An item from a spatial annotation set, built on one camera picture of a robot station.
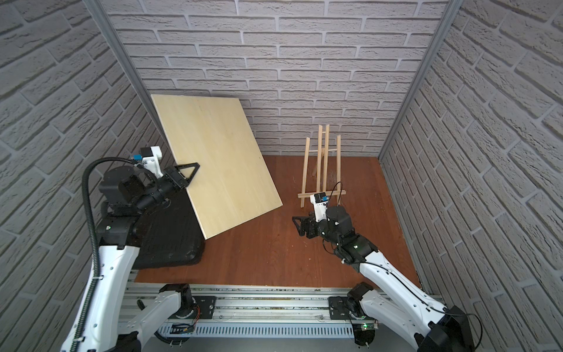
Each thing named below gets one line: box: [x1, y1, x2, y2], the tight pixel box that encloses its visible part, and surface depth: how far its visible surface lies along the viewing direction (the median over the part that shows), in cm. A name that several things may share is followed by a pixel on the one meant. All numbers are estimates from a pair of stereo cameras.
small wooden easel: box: [297, 124, 347, 208], surface depth 90 cm
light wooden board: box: [151, 93, 283, 240], surface depth 68 cm
